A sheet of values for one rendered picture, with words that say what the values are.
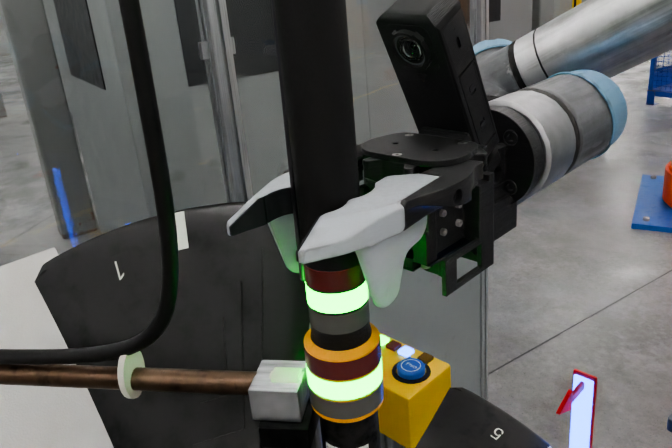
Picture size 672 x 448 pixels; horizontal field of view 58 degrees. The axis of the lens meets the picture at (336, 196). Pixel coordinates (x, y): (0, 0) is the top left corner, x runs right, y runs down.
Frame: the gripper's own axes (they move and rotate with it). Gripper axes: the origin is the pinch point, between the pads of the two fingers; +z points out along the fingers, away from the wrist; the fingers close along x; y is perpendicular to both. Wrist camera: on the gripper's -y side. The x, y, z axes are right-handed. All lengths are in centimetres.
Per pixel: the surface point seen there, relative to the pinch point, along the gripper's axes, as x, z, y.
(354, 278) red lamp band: -2.0, -2.8, 3.9
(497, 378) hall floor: 87, -167, 150
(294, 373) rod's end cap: 2.0, -1.1, 10.6
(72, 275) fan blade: 23.5, 2.7, 9.1
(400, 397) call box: 23, -34, 44
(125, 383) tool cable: 9.9, 5.6, 11.0
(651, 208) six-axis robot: 97, -370, 147
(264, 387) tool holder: 2.7, 0.6, 10.9
